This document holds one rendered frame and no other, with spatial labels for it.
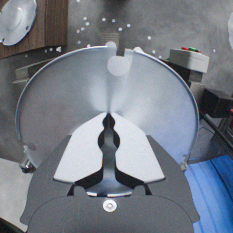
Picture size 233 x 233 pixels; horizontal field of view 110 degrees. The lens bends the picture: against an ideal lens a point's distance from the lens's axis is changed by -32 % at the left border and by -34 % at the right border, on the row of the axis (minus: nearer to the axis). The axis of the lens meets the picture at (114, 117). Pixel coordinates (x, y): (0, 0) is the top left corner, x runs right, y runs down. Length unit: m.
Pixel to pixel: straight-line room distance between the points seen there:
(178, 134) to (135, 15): 0.87
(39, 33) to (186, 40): 1.00
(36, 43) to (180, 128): 0.64
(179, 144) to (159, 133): 0.05
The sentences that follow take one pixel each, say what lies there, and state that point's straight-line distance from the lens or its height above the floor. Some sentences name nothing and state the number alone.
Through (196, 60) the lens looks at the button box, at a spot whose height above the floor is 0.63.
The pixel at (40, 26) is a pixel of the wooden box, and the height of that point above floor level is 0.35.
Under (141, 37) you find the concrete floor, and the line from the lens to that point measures 0.94.
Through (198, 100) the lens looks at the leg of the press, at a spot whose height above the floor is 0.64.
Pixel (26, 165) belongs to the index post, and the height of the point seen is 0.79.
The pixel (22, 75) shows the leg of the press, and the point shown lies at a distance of 0.37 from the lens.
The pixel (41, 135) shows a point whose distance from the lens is 0.19.
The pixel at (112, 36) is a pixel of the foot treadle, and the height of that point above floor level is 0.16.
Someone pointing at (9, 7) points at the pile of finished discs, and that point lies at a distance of 0.83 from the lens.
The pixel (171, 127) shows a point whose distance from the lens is 0.17.
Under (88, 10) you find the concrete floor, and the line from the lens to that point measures 0.96.
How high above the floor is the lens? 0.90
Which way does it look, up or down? 58 degrees down
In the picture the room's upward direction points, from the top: 176 degrees clockwise
